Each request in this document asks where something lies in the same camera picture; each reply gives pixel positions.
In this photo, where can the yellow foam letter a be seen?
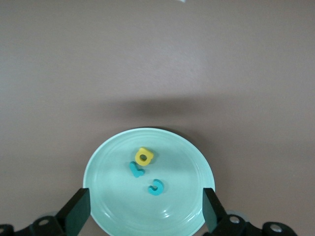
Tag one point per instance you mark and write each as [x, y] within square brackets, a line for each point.
[150, 157]

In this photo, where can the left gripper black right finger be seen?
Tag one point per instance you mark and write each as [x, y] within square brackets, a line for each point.
[212, 214]

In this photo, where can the teal foam letter c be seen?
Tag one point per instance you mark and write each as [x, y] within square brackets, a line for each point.
[153, 191]

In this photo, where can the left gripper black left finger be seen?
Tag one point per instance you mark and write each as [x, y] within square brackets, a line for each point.
[76, 211]

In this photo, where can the teal foam letter r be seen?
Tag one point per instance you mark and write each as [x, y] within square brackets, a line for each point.
[136, 172]

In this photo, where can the green plate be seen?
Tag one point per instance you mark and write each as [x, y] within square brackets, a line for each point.
[123, 196]

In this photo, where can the brown table cover sheet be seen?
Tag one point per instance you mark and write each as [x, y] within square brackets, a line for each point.
[73, 73]

